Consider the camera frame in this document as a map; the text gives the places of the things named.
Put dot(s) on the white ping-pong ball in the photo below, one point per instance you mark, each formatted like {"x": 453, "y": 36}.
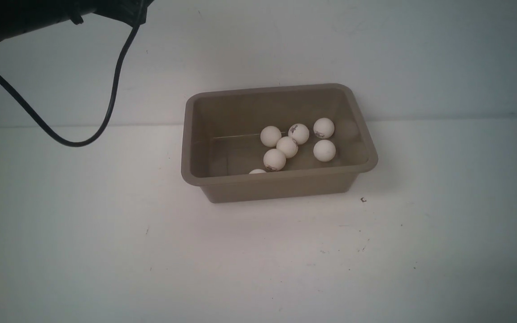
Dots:
{"x": 288, "y": 146}
{"x": 324, "y": 128}
{"x": 299, "y": 133}
{"x": 270, "y": 136}
{"x": 257, "y": 171}
{"x": 274, "y": 160}
{"x": 324, "y": 151}

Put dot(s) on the tan plastic storage bin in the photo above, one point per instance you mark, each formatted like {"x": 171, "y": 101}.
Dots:
{"x": 221, "y": 142}

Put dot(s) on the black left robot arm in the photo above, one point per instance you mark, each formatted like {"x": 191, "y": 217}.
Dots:
{"x": 18, "y": 17}

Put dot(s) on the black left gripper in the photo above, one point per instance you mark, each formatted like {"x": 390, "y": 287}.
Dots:
{"x": 131, "y": 12}

